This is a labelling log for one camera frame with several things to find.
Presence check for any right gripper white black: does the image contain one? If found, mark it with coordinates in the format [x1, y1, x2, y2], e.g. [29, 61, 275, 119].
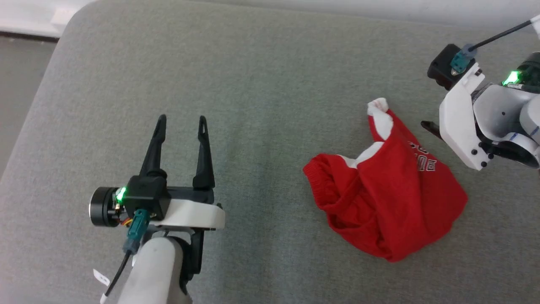
[421, 53, 540, 171]

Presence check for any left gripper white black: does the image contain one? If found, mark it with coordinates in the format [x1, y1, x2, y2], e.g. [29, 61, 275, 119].
[89, 114, 226, 231]

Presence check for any red and white garment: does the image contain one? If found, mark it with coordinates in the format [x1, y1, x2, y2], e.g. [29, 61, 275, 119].
[302, 98, 469, 263]

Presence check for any grey fabric sofa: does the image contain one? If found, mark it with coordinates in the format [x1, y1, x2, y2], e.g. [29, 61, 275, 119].
[0, 0, 540, 304]

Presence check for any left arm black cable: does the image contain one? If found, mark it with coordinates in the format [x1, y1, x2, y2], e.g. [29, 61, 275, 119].
[100, 209, 151, 304]

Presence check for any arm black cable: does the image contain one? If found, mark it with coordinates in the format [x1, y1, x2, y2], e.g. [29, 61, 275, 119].
[450, 19, 540, 72]
[100, 209, 151, 304]

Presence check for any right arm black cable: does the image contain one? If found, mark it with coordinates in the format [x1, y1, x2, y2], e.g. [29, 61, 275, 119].
[450, 19, 540, 72]

